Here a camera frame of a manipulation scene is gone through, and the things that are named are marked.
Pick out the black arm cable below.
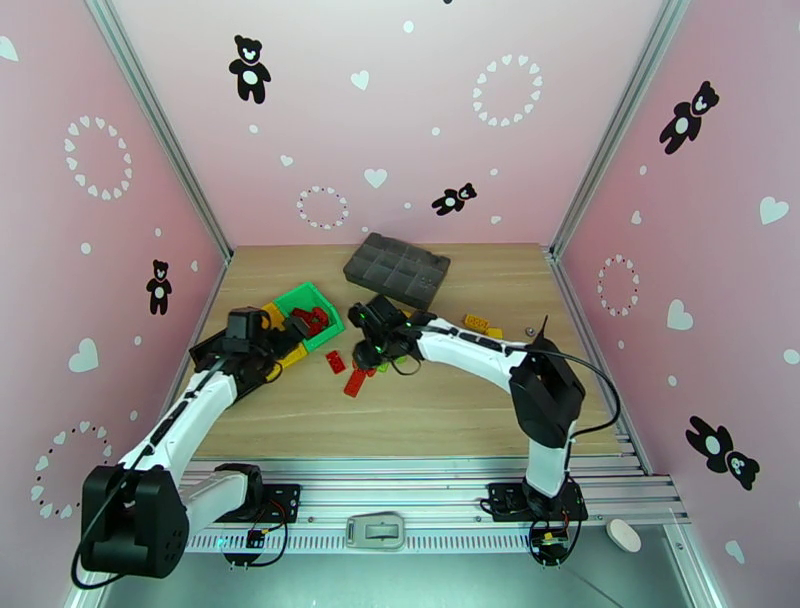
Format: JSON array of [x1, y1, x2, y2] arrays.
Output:
[[523, 346, 621, 446], [69, 356, 228, 592]]

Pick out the green plastic bin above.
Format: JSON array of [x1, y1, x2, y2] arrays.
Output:
[[272, 282, 347, 359]]

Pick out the white oval object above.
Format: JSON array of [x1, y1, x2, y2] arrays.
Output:
[[605, 517, 644, 554]]

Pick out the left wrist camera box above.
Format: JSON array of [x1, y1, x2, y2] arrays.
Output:
[[224, 306, 265, 343]]

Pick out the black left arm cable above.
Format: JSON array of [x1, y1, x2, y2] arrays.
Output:
[[69, 356, 228, 592]]

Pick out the aluminium front rail platform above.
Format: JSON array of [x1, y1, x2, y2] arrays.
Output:
[[99, 457, 692, 556]]

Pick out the dark translucent organizer box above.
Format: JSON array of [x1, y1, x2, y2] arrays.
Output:
[[342, 232, 453, 313]]

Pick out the yellow plastic bin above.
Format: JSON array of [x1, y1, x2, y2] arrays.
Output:
[[259, 301, 312, 384]]

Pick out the aluminium table side rail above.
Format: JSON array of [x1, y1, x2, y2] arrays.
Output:
[[548, 249, 654, 476], [181, 259, 234, 351]]

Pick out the aluminium frame post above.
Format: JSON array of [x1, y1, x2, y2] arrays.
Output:
[[661, 524, 721, 608], [62, 577, 104, 608], [84, 0, 234, 267], [548, 0, 700, 259]]

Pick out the grey plastic device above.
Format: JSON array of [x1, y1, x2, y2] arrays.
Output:
[[345, 511, 407, 552]]

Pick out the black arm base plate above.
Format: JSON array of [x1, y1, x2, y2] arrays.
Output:
[[486, 481, 589, 524], [201, 482, 303, 524]]

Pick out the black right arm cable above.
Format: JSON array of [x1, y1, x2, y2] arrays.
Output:
[[523, 346, 621, 446]]

